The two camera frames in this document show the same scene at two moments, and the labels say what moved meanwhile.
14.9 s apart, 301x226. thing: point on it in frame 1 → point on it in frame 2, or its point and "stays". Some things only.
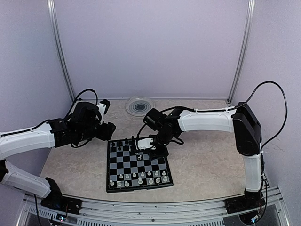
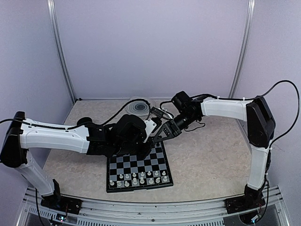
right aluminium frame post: (243, 52) stays
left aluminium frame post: (51, 4) stays
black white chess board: (129, 168) stays
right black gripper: (163, 152) → (171, 129)
